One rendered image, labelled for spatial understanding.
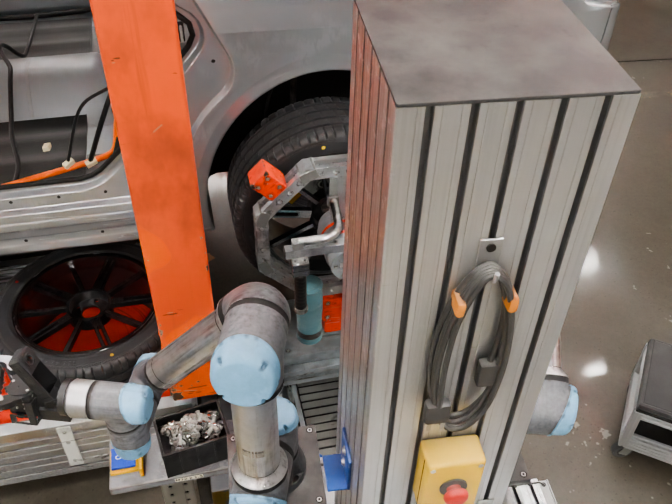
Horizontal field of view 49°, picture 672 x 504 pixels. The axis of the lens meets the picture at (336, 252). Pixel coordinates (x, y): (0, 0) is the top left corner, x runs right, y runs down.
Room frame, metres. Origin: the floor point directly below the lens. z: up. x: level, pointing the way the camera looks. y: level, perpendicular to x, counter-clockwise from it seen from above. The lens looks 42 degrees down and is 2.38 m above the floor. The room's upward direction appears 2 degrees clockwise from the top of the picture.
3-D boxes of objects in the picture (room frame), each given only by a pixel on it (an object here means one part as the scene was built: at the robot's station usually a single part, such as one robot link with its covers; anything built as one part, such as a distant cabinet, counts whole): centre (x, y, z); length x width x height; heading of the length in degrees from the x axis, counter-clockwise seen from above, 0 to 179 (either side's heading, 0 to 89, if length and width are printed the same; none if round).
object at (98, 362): (1.79, 0.88, 0.39); 0.66 x 0.66 x 0.24
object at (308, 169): (1.81, -0.01, 0.85); 0.54 x 0.07 x 0.54; 104
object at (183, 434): (1.24, 0.41, 0.51); 0.20 x 0.14 x 0.13; 113
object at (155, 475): (1.23, 0.45, 0.44); 0.43 x 0.17 x 0.03; 104
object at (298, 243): (1.67, 0.06, 1.03); 0.19 x 0.18 x 0.11; 14
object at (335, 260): (1.75, -0.02, 0.85); 0.21 x 0.14 x 0.14; 14
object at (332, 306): (1.85, 0.00, 0.48); 0.16 x 0.12 x 0.17; 14
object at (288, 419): (0.95, 0.13, 0.98); 0.13 x 0.12 x 0.14; 175
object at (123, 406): (0.85, 0.41, 1.21); 0.11 x 0.08 x 0.09; 85
